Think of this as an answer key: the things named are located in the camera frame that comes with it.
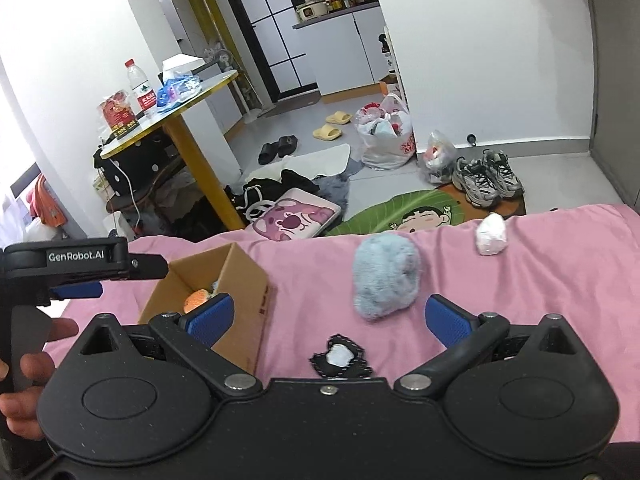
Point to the pink cartoon bag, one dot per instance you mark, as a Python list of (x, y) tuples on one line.
[(295, 215)]

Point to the round table with yellow leg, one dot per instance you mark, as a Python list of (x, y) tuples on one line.
[(212, 87)]

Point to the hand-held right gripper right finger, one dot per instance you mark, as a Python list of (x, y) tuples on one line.
[(447, 320)]

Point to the fluffy blue-grey plush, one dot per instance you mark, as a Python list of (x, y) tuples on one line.
[(385, 275)]

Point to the person's left hand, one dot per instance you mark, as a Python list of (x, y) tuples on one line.
[(25, 415)]

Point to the clear water bottle red label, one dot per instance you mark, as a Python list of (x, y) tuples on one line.
[(140, 90)]

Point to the grey sneaker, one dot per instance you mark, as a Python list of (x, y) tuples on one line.
[(502, 172), (475, 182)]

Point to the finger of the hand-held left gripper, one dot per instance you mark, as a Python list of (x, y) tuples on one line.
[(77, 290), (150, 266)]

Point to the grey wardrobe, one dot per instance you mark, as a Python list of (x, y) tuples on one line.
[(615, 85)]

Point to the black slipper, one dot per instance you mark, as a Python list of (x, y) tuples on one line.
[(268, 152), (288, 146)]

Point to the white standing fan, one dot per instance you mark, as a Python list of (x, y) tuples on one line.
[(220, 57)]

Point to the orange cloth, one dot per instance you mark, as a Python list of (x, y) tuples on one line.
[(50, 205)]

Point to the white crumpled soft bundle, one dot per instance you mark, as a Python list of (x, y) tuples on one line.
[(491, 235)]

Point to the white rice cooker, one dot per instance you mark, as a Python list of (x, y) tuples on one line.
[(311, 11)]

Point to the red snack packet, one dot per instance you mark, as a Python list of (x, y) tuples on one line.
[(117, 115)]

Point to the white box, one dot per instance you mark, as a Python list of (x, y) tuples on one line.
[(182, 64)]

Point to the clear plastic bag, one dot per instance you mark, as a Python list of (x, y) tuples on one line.
[(437, 157)]

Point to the spray bottle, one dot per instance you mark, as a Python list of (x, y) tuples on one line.
[(385, 52)]

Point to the black framed glass door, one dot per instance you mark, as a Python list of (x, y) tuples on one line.
[(280, 35)]

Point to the brown cardboard box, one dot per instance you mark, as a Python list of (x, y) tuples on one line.
[(250, 300)]

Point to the green leaf rug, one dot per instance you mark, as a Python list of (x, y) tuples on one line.
[(380, 210)]

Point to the blue plastic bag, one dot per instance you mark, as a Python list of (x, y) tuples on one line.
[(177, 92)]

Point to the white kitchen cabinet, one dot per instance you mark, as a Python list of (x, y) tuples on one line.
[(340, 55)]

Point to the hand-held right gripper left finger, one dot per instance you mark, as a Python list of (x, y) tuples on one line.
[(210, 317)]

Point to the burger plush toy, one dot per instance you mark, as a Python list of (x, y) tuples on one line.
[(196, 300)]

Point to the black clothing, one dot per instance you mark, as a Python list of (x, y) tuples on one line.
[(270, 190)]

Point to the pink bed sheet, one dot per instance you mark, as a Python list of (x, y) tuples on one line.
[(550, 285)]

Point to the yellow slipper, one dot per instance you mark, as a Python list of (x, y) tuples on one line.
[(327, 132), (339, 117)]

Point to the white floor mat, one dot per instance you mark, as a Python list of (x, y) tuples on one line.
[(325, 160)]

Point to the white plastic shopping bag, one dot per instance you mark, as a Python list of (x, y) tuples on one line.
[(387, 147)]

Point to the black polka dot bag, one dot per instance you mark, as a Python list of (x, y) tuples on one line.
[(135, 165)]

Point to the black and white plush patch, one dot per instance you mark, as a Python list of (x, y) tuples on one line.
[(340, 357)]

